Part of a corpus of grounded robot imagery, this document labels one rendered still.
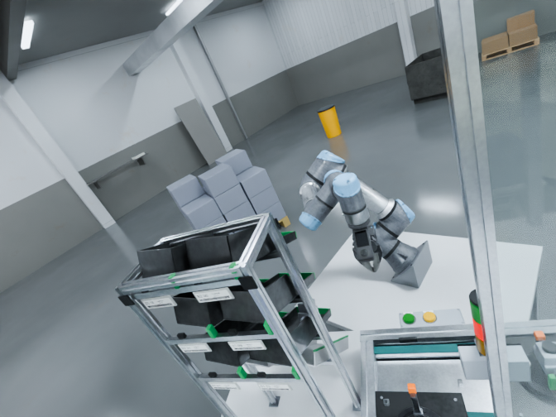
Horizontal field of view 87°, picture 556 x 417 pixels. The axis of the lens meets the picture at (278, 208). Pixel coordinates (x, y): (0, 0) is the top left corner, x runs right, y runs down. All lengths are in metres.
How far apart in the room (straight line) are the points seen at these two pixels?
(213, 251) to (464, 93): 0.50
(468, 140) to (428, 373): 0.88
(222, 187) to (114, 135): 6.41
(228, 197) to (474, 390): 3.07
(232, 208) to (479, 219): 3.34
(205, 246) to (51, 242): 8.79
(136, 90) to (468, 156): 9.92
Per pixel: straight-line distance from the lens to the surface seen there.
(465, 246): 1.69
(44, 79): 9.69
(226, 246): 0.61
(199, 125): 10.37
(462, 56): 0.44
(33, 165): 9.29
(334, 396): 1.28
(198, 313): 0.80
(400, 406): 1.09
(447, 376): 1.19
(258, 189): 3.79
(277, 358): 0.83
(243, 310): 0.73
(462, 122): 0.46
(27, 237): 9.32
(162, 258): 0.72
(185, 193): 3.92
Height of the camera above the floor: 1.94
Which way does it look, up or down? 24 degrees down
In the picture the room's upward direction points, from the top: 25 degrees counter-clockwise
